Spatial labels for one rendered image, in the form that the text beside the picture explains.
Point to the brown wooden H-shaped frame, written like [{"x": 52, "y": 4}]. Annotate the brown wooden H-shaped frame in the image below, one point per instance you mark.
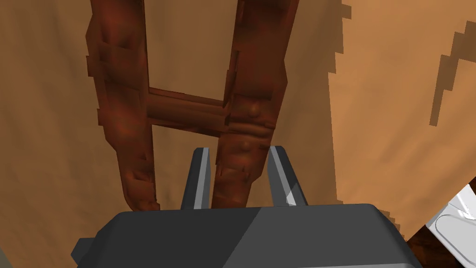
[{"x": 253, "y": 74}]

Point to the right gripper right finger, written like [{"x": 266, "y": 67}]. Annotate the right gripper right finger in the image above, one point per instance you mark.
[{"x": 283, "y": 182}]

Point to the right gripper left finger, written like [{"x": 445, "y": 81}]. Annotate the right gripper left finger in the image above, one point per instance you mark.
[{"x": 197, "y": 182}]

